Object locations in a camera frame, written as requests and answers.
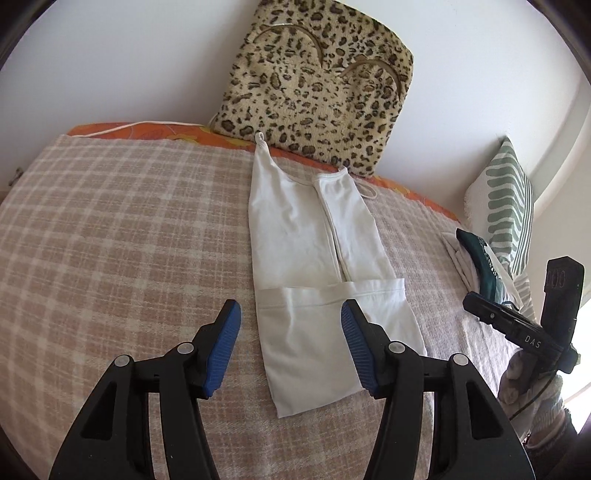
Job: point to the folded dark teal garment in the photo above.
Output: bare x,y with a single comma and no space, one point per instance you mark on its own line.
485,267

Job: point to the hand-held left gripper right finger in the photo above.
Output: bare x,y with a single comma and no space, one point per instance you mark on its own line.
358,350

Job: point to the pink checkered blanket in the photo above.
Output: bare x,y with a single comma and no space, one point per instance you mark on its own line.
115,230

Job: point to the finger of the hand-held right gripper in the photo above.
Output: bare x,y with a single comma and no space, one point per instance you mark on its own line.
489,314

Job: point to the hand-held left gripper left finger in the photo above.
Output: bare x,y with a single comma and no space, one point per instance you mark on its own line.
226,350

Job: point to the white camisole top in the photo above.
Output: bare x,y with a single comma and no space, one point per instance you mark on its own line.
300,230

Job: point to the folded white garment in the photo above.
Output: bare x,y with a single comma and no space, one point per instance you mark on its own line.
461,263

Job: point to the small metal wall fitting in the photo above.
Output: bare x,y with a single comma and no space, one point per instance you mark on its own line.
18,173

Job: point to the leopard print cushion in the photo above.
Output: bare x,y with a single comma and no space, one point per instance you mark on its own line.
300,92

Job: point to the green striped white pillow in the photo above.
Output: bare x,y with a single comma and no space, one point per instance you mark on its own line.
503,203

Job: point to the orange patterned bed sheet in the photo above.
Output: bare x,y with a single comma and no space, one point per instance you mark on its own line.
161,134

